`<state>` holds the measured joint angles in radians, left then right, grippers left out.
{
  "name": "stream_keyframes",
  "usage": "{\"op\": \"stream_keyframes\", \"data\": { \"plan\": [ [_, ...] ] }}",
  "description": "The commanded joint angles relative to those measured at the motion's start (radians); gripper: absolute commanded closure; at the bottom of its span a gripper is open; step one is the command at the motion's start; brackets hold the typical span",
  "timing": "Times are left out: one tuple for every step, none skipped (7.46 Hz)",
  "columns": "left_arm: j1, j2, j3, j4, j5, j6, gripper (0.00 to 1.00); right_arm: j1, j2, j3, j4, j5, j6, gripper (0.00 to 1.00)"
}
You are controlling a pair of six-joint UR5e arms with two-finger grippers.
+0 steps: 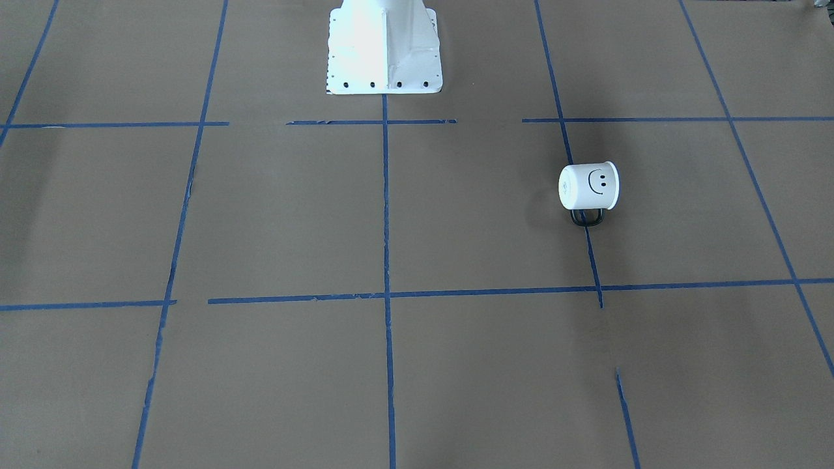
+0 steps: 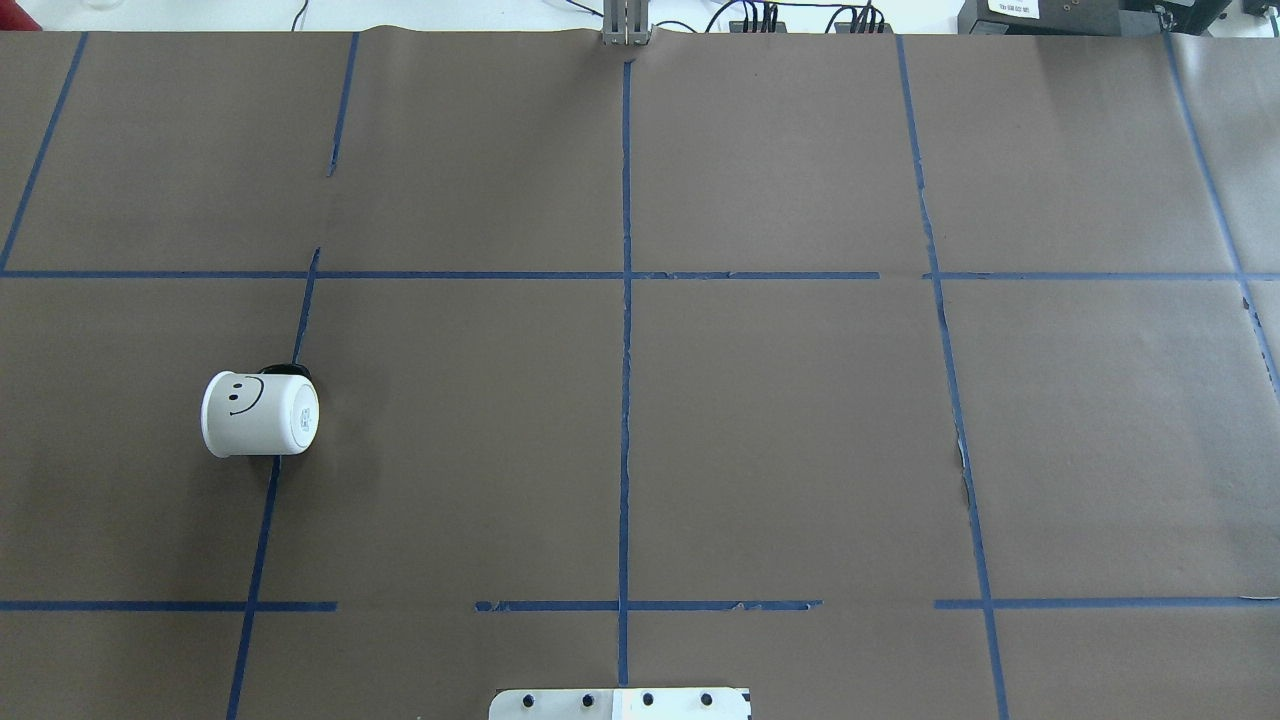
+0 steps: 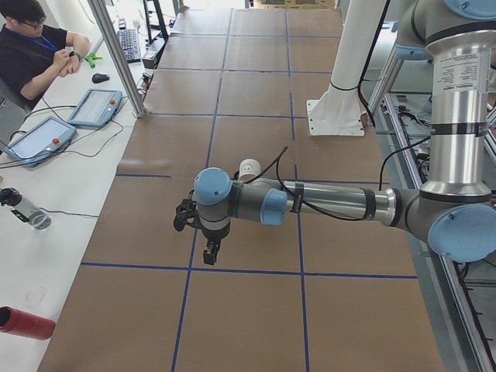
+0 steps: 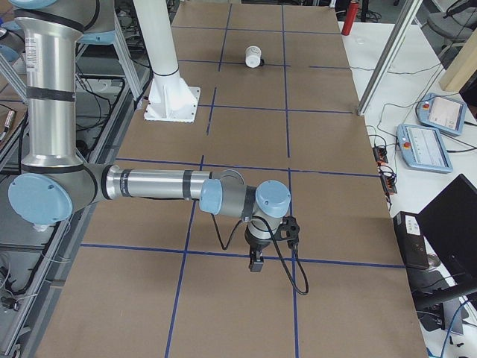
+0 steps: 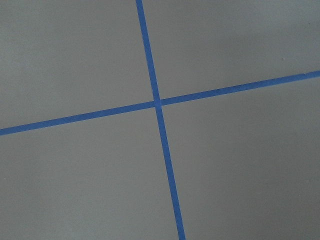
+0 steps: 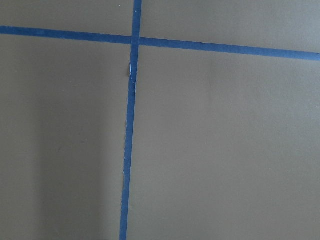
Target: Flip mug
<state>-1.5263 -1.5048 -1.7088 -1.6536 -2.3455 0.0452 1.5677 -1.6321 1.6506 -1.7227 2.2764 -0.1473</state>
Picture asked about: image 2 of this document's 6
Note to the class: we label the white smiley face mug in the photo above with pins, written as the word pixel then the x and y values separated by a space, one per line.
pixel 275 412

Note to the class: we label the black power strip left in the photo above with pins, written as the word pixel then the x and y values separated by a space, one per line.
pixel 758 18

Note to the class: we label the black power strip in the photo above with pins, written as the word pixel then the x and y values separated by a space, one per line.
pixel 864 19
pixel 758 18

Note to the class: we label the black power strip right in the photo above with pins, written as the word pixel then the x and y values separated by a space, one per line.
pixel 864 19

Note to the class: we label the black equipment box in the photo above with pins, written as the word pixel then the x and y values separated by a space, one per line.
pixel 1088 18

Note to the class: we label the grey aluminium profile post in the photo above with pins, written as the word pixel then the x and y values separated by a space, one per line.
pixel 626 23

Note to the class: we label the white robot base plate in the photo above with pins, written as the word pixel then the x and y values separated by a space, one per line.
pixel 623 703

